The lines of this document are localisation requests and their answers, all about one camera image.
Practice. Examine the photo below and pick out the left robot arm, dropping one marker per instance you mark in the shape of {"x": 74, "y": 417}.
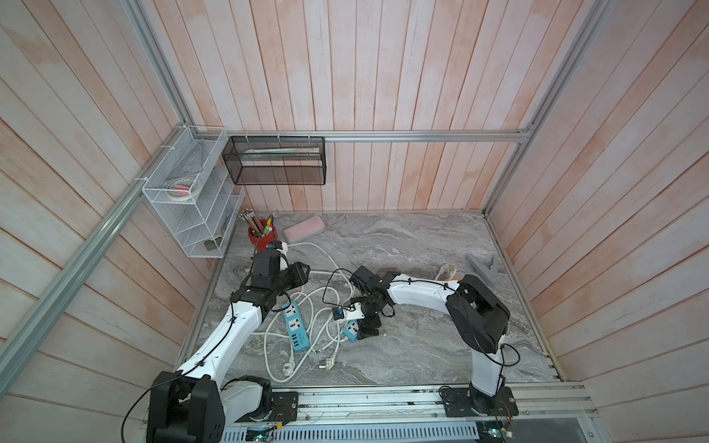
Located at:
{"x": 196, "y": 403}

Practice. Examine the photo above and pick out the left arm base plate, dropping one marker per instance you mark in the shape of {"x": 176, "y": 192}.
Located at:
{"x": 280, "y": 408}

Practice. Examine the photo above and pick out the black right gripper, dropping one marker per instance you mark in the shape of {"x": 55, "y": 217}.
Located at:
{"x": 364, "y": 326}

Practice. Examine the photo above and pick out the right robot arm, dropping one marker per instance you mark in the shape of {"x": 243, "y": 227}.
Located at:
{"x": 478, "y": 315}

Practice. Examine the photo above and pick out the black mesh wall basket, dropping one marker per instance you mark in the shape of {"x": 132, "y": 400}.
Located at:
{"x": 276, "y": 160}

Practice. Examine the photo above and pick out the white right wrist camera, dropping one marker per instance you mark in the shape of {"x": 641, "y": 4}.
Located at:
{"x": 348, "y": 313}

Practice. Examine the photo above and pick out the bundle of pencils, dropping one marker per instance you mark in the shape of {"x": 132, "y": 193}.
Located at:
{"x": 251, "y": 218}

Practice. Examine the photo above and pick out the white wire mesh shelf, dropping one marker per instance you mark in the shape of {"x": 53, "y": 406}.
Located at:
{"x": 203, "y": 226}

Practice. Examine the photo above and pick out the red metal pencil bucket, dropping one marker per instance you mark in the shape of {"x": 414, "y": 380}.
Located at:
{"x": 262, "y": 239}

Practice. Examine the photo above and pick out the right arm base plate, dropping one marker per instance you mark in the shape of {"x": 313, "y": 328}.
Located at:
{"x": 469, "y": 401}

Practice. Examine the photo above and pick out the blue power strip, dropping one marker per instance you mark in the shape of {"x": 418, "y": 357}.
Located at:
{"x": 296, "y": 327}
{"x": 351, "y": 330}

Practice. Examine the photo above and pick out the grey plastic stand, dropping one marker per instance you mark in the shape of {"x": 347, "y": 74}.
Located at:
{"x": 487, "y": 270}

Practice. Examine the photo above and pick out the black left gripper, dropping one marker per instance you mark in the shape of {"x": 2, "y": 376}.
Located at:
{"x": 298, "y": 273}

